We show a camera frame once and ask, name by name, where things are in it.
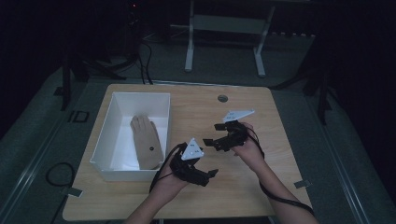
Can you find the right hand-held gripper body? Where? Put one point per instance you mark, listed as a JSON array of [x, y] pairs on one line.
[[238, 137]]

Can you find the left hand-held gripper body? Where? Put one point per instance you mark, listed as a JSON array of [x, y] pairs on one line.
[[191, 152]]

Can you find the beige glove with dark dot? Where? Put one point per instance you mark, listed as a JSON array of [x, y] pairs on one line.
[[146, 137]]

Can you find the white rectangular box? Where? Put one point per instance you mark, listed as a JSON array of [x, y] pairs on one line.
[[137, 102]]

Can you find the person's right hand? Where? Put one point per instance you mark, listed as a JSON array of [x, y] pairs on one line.
[[252, 154]]

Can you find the person's left hand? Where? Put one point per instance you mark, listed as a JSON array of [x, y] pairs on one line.
[[171, 183]]

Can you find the grey tape piece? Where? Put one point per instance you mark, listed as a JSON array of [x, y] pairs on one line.
[[73, 192], [302, 184]]

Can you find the black metal stand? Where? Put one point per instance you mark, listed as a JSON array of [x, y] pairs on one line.
[[323, 93], [66, 81]]

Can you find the white metal desk frame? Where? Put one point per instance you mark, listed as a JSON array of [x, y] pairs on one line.
[[227, 23]]

